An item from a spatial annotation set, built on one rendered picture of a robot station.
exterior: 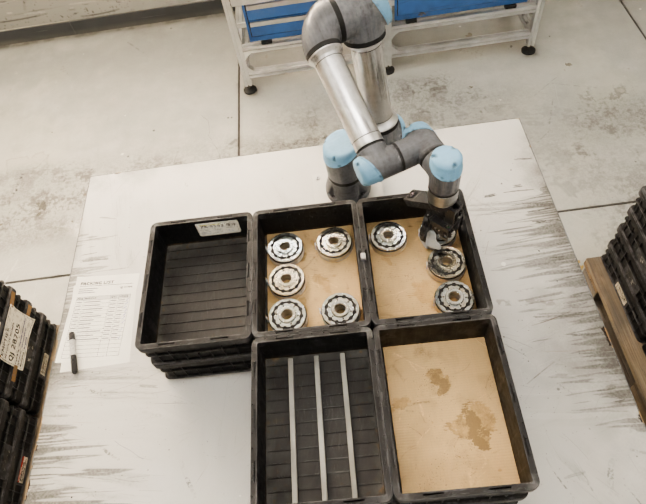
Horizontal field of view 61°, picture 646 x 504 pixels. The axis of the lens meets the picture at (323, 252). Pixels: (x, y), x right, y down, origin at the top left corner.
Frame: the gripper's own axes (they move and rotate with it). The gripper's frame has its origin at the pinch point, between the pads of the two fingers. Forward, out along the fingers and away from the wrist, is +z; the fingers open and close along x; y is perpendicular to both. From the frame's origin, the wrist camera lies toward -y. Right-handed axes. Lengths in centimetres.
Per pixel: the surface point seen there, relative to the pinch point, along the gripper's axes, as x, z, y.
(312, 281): -30.9, 2.0, -17.9
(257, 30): 82, 46, -170
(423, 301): -16.7, 2.0, 9.9
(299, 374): -53, 2, -2
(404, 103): 116, 85, -96
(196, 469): -87, 15, -10
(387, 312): -25.4, 2.0, 4.5
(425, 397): -37.7, 2.0, 25.9
